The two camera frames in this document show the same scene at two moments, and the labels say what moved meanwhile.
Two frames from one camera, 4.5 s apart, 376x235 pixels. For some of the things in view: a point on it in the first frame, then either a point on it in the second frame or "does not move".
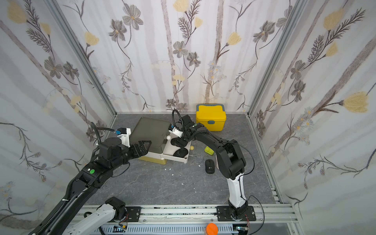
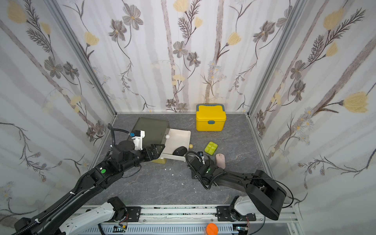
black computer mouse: (181, 152) does not move
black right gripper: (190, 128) → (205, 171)
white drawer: (170, 149) does not move
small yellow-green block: (209, 150) does not move
